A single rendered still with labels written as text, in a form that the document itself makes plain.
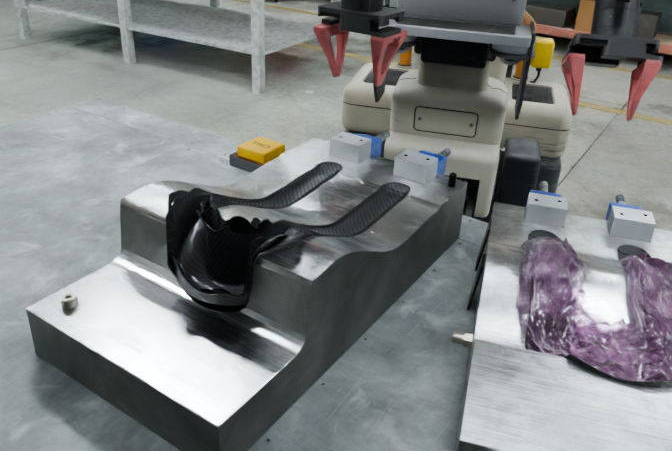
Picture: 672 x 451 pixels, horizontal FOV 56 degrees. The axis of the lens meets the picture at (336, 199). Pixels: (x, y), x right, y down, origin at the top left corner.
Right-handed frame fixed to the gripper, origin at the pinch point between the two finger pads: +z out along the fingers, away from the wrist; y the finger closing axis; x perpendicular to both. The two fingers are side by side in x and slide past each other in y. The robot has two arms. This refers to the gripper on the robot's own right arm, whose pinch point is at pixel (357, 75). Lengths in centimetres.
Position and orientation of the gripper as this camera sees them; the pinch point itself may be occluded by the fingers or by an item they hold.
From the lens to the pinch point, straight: 90.0
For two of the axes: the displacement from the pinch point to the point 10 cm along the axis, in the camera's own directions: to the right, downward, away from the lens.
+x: 5.5, -3.5, 7.6
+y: 8.3, 2.8, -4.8
